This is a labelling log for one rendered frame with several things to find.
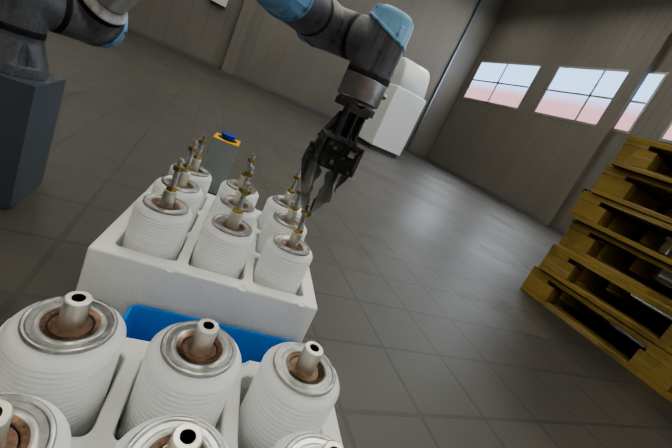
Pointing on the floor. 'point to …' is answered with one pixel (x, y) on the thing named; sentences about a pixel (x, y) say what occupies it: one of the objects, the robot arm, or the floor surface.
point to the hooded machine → (397, 110)
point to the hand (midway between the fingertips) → (310, 202)
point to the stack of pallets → (619, 261)
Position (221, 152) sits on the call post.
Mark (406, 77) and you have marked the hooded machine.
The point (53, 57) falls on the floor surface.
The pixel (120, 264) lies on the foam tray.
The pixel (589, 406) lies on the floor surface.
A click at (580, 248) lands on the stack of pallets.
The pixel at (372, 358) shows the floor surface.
